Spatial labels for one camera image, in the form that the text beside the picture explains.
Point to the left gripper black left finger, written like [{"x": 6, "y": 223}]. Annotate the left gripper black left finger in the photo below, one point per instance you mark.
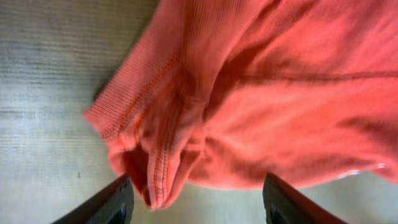
[{"x": 112, "y": 205}]

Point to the orange printed t-shirt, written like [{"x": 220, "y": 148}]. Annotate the orange printed t-shirt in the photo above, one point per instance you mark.
[{"x": 219, "y": 93}]

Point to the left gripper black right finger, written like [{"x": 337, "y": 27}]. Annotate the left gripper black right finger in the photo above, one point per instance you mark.
[{"x": 286, "y": 205}]

